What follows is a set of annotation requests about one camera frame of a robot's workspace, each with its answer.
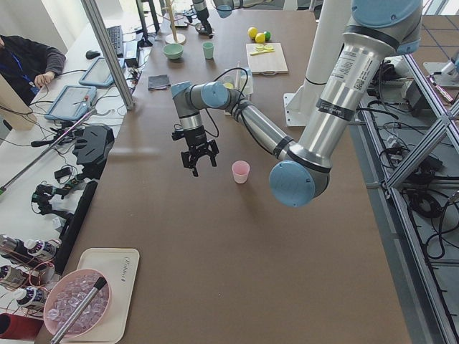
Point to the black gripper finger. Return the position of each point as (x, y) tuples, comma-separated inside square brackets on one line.
[(189, 161), (211, 150)]

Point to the light blue plastic cup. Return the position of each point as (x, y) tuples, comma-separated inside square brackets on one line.
[(246, 71)]

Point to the black computer mouse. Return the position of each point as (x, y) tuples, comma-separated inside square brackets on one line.
[(92, 54)]

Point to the green plastic cup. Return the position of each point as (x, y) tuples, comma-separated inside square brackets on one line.
[(208, 50)]

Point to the aluminium frame post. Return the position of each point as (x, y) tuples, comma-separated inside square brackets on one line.
[(96, 21)]

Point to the cream white plastic cup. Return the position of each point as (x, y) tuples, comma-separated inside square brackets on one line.
[(246, 84)]

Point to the metal scoop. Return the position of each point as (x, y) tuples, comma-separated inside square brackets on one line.
[(200, 29)]

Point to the seated person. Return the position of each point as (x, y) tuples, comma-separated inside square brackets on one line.
[(28, 66)]

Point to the grey folded cloth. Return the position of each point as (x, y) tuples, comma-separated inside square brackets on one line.
[(158, 82)]

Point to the pink bowl of ice cubes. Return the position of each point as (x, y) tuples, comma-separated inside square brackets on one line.
[(67, 294)]

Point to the pink plastic cup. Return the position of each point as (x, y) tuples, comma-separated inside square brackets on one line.
[(240, 171)]

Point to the white wire cup rack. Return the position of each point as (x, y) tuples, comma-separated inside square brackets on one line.
[(239, 82)]

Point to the green ceramic bowl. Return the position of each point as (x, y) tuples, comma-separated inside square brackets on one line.
[(173, 51)]

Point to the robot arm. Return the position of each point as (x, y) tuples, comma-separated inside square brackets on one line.
[(352, 40), (224, 9)]

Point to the blue teach pendant tablet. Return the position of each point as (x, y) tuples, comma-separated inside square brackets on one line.
[(72, 103)]

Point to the whole yellow lemon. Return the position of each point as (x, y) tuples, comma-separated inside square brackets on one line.
[(260, 38), (252, 32)]

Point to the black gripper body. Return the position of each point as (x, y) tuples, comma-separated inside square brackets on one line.
[(193, 137), (205, 22)]

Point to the black keyboard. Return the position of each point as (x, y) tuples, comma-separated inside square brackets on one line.
[(115, 35)]

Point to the wooden cutting board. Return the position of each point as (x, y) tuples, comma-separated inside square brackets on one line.
[(266, 64)]

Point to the beige plastic tray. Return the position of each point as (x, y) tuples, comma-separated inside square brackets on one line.
[(119, 266)]

